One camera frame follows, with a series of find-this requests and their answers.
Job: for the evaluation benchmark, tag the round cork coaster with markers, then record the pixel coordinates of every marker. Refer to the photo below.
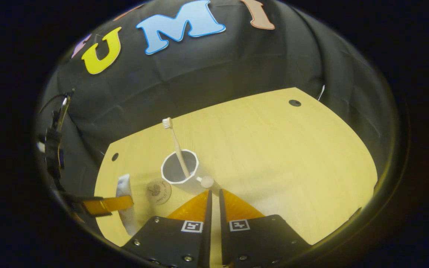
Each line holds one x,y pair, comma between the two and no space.
158,191

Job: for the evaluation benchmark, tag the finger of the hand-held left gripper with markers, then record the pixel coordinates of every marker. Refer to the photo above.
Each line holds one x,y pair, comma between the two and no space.
106,205

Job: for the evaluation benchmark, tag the beige toothbrush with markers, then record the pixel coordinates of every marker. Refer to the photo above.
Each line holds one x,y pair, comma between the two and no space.
177,149

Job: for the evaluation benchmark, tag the white toothpaste tube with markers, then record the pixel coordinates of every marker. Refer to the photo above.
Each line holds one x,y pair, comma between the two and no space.
124,186

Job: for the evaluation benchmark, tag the light wooden desktop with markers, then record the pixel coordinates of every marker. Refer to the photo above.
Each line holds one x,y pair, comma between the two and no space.
274,156

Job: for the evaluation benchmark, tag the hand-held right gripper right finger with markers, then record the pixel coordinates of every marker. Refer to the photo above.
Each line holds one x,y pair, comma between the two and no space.
225,242

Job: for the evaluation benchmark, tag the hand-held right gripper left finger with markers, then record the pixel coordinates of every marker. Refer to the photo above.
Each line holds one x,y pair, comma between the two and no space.
206,242

